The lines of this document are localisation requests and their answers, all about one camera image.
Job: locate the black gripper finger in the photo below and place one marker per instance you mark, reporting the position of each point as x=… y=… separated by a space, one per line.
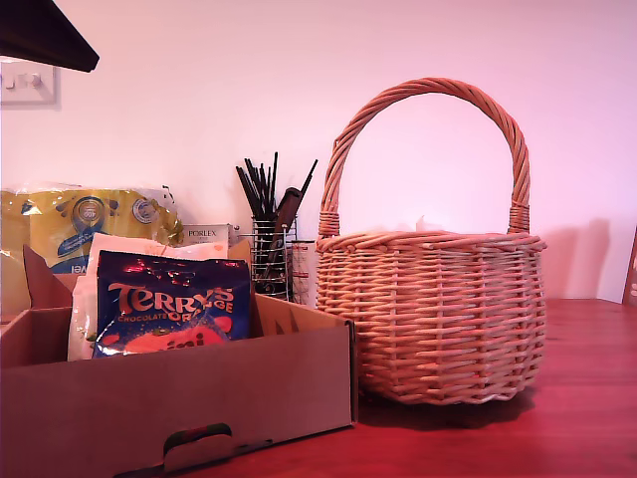
x=40 y=35

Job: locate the red Maltesers mini bunnies bag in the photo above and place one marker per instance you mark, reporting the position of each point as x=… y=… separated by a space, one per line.
x=149 y=246

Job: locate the blue Terry's chocolate orange bag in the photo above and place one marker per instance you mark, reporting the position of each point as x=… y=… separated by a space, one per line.
x=174 y=304

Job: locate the white Porlex box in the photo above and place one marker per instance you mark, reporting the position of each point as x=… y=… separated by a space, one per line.
x=204 y=234

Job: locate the brown cardboard box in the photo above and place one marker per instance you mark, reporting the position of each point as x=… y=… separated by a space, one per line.
x=199 y=388

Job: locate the yellow paper towel pack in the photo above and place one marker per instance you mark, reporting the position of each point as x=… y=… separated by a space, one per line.
x=50 y=219

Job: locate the thin black stick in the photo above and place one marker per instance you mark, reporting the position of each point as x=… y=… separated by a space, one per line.
x=275 y=179
x=247 y=191
x=308 y=176
x=264 y=191
x=254 y=186

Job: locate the white canister with red label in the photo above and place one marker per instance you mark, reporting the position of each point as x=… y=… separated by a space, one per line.
x=303 y=274

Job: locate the wooden board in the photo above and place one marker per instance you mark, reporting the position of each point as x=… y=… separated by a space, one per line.
x=632 y=279

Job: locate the white wall switch plate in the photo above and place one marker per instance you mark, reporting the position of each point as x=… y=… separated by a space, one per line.
x=30 y=84

